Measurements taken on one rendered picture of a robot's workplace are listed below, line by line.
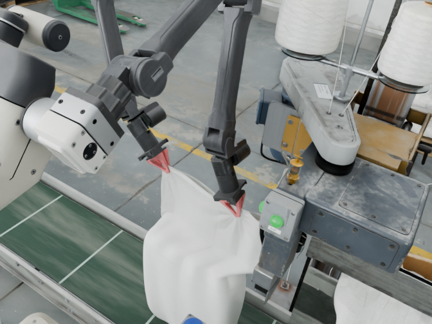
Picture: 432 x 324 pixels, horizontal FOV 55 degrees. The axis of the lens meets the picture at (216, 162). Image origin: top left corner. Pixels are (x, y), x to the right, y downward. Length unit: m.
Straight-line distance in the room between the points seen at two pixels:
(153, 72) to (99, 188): 2.14
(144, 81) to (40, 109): 0.20
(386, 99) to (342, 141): 0.36
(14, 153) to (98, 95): 0.21
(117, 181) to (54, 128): 2.23
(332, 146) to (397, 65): 0.23
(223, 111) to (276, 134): 0.29
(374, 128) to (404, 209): 0.34
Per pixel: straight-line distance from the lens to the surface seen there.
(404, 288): 1.19
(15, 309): 2.39
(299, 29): 1.05
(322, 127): 1.00
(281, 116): 1.30
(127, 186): 2.95
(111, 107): 0.81
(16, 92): 0.87
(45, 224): 2.20
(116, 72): 0.85
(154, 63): 0.86
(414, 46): 1.01
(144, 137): 1.33
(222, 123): 1.09
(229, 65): 1.09
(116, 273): 1.94
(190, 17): 0.96
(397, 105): 1.30
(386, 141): 1.19
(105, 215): 2.20
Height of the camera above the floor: 1.90
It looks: 36 degrees down
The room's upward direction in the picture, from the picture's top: 7 degrees clockwise
